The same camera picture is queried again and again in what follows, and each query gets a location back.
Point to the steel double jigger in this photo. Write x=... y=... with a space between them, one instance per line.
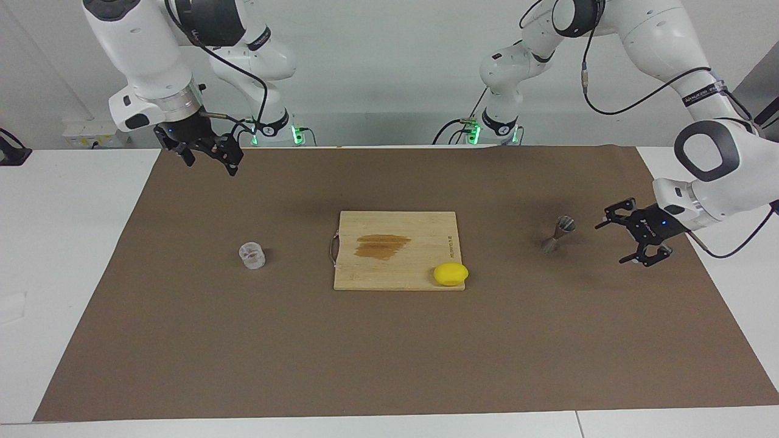
x=563 y=228

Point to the grey cabinet panel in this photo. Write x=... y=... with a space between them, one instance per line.
x=764 y=85

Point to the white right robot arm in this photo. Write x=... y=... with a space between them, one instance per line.
x=146 y=48

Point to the clear glass cup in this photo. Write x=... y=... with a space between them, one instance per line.
x=251 y=255

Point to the black desk object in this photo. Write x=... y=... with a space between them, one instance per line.
x=12 y=155

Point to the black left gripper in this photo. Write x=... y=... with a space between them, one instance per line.
x=657 y=225

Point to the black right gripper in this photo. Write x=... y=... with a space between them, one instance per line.
x=188 y=132

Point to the brown table mat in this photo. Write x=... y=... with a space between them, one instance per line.
x=389 y=353

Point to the white wall power socket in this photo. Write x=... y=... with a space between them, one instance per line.
x=91 y=134

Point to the bamboo cutting board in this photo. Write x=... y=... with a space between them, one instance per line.
x=389 y=267

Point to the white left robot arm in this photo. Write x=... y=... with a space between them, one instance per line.
x=669 y=36

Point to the yellow lemon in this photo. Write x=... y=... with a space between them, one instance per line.
x=450 y=274

